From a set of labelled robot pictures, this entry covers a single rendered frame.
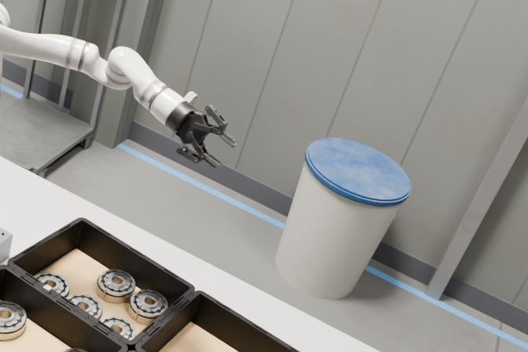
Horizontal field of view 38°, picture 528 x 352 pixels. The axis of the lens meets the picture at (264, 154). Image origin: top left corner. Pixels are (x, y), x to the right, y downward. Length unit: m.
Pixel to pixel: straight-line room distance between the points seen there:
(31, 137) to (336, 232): 1.63
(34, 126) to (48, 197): 1.56
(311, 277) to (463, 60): 1.23
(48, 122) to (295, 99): 1.31
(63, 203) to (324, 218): 1.31
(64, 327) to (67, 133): 2.31
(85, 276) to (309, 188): 1.56
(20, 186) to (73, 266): 0.57
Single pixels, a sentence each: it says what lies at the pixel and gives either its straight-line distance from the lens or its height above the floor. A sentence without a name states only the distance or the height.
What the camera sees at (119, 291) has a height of 0.86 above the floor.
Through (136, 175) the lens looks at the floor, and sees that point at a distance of 4.18.
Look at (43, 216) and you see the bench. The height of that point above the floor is 0.70.
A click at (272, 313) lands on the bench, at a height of 0.70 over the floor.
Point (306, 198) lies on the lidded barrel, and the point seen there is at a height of 0.47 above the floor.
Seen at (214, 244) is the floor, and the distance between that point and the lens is 3.85.
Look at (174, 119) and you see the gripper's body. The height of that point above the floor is 1.44.
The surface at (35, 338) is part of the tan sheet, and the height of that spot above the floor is 0.83.
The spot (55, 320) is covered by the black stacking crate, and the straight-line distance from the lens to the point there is 2.00.
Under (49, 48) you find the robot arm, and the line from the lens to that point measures 1.82.
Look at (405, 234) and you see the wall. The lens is 4.11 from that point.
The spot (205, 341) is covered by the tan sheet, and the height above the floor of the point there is 0.83.
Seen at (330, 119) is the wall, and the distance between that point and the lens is 3.95.
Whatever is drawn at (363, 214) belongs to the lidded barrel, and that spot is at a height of 0.53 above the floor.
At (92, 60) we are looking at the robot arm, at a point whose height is 1.49.
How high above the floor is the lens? 2.27
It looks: 29 degrees down
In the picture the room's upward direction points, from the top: 20 degrees clockwise
